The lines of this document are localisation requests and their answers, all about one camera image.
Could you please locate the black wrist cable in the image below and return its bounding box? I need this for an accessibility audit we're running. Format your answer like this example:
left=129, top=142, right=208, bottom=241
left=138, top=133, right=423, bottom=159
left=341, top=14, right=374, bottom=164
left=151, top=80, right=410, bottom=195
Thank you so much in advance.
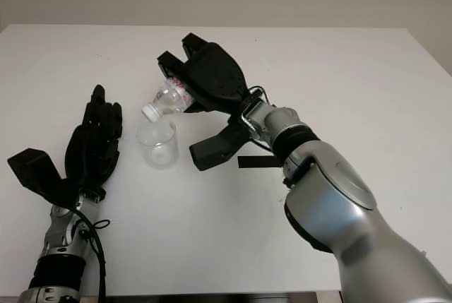
left=66, top=203, right=111, bottom=303
left=246, top=85, right=273, bottom=107

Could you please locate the black tape strip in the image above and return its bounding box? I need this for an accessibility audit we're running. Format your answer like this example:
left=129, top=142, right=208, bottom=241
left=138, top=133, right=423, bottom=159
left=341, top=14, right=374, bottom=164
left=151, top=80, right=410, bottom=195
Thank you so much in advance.
left=237, top=156, right=284, bottom=170

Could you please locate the clear glass cup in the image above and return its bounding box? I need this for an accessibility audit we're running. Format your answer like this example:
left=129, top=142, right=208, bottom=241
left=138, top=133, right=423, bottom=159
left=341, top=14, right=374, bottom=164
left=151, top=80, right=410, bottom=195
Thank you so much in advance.
left=136, top=119, right=179, bottom=170

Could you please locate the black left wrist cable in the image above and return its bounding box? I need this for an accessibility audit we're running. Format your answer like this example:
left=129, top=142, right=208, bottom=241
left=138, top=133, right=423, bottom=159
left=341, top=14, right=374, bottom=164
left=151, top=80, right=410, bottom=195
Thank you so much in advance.
left=66, top=203, right=111, bottom=303

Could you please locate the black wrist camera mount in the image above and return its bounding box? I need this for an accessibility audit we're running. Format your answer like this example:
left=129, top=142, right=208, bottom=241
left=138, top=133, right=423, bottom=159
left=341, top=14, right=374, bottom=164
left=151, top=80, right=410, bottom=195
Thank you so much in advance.
left=6, top=148, right=83, bottom=208
left=189, top=118, right=256, bottom=172

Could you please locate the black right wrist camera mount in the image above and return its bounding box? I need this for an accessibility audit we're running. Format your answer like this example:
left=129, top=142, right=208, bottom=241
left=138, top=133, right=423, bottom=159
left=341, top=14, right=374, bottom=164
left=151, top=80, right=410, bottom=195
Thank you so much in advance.
left=189, top=118, right=256, bottom=172

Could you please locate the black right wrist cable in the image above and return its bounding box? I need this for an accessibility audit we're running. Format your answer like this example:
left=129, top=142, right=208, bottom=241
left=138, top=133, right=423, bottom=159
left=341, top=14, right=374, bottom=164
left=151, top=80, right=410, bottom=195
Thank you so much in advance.
left=246, top=85, right=273, bottom=107

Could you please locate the clear plastic water bottle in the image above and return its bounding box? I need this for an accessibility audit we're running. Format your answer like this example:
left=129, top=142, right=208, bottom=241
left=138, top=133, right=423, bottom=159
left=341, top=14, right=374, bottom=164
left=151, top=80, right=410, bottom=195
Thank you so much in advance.
left=141, top=77, right=196, bottom=122

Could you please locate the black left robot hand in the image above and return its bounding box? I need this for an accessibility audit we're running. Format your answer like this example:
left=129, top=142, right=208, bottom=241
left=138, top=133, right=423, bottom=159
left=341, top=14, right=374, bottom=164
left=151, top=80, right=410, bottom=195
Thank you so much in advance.
left=64, top=85, right=124, bottom=191

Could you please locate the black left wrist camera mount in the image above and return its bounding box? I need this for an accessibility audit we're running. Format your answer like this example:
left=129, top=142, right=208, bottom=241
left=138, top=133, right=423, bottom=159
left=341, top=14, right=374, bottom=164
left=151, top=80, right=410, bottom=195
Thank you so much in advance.
left=6, top=148, right=83, bottom=208

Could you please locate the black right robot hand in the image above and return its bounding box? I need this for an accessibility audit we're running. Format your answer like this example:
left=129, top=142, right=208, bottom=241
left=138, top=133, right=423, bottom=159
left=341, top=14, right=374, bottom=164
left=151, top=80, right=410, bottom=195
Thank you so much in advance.
left=156, top=33, right=249, bottom=114

